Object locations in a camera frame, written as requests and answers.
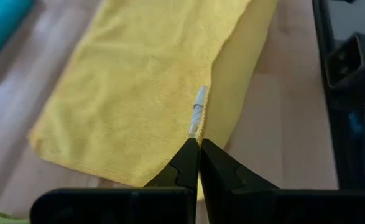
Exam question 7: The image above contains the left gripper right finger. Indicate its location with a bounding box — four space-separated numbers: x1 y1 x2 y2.
200 138 365 224

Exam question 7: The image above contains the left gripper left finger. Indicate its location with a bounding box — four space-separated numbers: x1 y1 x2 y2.
29 138 201 224

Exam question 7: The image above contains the yellow microfiber towel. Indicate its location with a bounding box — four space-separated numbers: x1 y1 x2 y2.
28 0 279 202

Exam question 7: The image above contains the teal microfiber towel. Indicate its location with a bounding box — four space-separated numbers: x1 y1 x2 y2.
0 0 35 68

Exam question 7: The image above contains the green microfiber towel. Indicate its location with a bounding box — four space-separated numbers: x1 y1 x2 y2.
0 211 30 224

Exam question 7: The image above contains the black boxy depth camera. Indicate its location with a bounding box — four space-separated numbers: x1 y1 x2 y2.
324 32 365 91

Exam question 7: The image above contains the black aluminium rail frame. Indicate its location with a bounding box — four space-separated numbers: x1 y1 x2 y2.
312 0 365 190

